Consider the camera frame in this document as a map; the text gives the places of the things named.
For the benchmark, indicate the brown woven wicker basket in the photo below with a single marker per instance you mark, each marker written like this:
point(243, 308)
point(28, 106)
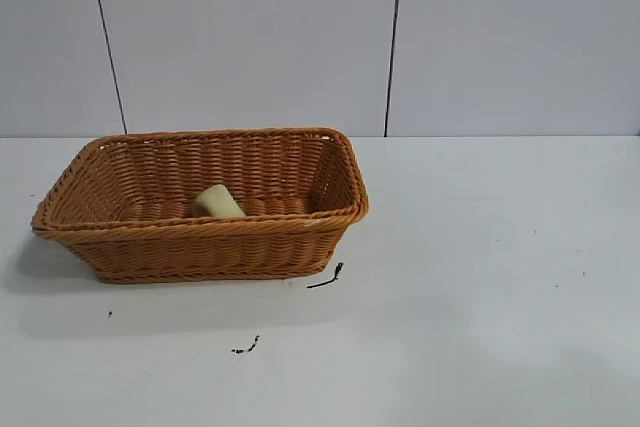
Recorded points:
point(210, 242)

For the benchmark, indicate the pale yellow egg yolk pastry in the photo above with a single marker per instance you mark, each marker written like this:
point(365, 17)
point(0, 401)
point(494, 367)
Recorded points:
point(217, 203)

